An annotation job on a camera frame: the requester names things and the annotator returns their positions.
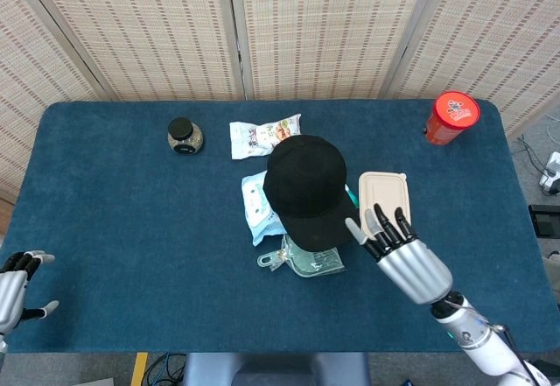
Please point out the beige lunch box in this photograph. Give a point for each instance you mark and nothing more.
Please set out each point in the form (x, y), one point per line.
(385, 189)

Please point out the black baseball cap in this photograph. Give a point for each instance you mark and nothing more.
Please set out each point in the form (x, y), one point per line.
(306, 184)

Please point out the blue table cover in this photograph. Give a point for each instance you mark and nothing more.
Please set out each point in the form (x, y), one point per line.
(131, 206)

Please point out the white snack bag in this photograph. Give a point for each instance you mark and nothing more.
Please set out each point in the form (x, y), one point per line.
(249, 141)

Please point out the red cylindrical canister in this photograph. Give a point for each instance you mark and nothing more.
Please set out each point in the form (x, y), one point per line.
(452, 117)

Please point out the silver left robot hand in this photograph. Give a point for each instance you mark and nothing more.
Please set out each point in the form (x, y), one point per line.
(11, 294)

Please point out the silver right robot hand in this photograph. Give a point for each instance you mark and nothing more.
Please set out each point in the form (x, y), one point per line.
(415, 272)

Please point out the white power strip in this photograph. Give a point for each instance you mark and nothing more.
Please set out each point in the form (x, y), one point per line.
(552, 171)

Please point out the black floor box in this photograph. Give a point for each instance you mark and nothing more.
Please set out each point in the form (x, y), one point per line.
(544, 219)

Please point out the light blue wet wipes pack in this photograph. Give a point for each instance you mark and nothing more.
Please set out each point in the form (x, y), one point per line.
(256, 211)

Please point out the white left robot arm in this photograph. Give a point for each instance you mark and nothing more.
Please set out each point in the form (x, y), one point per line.
(2, 343)

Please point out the teal wet wipes pack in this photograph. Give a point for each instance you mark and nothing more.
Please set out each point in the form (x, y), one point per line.
(351, 194)

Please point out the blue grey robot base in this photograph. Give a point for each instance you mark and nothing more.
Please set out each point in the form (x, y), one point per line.
(275, 368)

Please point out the woven bamboo screen panel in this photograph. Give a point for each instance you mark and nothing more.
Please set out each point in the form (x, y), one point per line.
(503, 31)
(26, 97)
(324, 31)
(153, 31)

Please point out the glass jar black lid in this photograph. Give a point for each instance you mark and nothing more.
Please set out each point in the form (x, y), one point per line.
(184, 136)

